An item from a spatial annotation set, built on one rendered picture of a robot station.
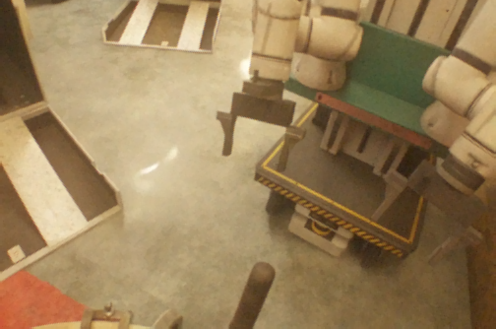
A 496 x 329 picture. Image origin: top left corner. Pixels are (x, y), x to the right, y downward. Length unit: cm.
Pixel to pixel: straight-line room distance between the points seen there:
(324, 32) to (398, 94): 55
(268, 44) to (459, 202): 45
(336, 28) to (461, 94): 30
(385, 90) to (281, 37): 68
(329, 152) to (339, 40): 82
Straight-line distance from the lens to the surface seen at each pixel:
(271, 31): 65
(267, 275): 44
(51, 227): 163
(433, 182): 65
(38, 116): 211
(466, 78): 77
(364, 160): 154
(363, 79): 126
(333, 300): 147
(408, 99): 126
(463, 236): 69
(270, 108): 68
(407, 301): 162
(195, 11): 339
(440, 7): 124
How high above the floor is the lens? 129
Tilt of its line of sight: 41 degrees down
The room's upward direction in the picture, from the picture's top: 9 degrees clockwise
